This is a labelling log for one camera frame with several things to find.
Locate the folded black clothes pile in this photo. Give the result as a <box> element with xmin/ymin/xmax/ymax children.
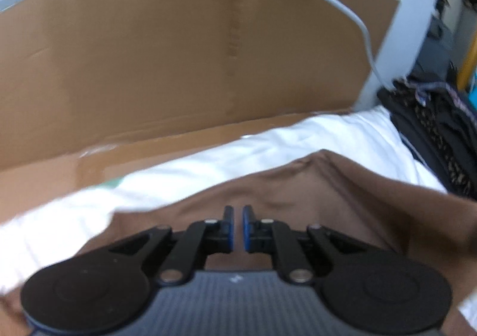
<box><xmin>377</xmin><ymin>76</ymin><xmax>477</xmax><ymax>197</ymax></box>

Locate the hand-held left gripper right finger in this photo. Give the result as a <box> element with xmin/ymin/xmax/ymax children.
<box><xmin>242</xmin><ymin>205</ymin><xmax>377</xmax><ymax>286</ymax></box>

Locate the cream bear print bed sheet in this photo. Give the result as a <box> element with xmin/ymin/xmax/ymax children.
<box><xmin>0</xmin><ymin>104</ymin><xmax>477</xmax><ymax>319</ymax></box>

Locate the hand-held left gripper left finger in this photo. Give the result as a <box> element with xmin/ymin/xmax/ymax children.
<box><xmin>108</xmin><ymin>206</ymin><xmax>235</xmax><ymax>286</ymax></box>

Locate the white cable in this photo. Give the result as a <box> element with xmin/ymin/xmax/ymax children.
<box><xmin>223</xmin><ymin>0</ymin><xmax>393</xmax><ymax>90</ymax></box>

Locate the brown printed t-shirt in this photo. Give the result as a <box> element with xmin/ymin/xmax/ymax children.
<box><xmin>0</xmin><ymin>149</ymin><xmax>477</xmax><ymax>336</ymax></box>

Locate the flattened cardboard sheet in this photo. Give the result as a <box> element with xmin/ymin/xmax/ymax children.
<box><xmin>0</xmin><ymin>0</ymin><xmax>402</xmax><ymax>218</ymax></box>

